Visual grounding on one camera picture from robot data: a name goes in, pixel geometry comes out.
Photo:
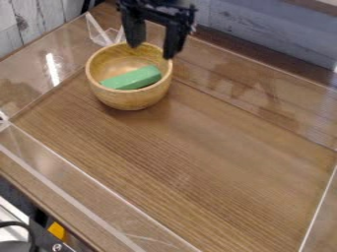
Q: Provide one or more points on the brown wooden bowl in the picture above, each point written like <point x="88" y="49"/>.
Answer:
<point x="118" y="59"/>

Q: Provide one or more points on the black device with yellow label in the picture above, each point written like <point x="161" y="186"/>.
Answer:
<point x="54" y="239"/>

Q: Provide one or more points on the clear acrylic corner bracket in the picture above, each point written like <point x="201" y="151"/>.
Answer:
<point x="101" y="36"/>

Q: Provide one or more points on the green rectangular block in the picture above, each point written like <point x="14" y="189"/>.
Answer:
<point x="136" y="79"/>

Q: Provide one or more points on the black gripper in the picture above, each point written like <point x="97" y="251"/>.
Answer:
<point x="176" y="14"/>

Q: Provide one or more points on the clear acrylic tray wall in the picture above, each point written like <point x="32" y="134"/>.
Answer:
<point x="80" y="168"/>

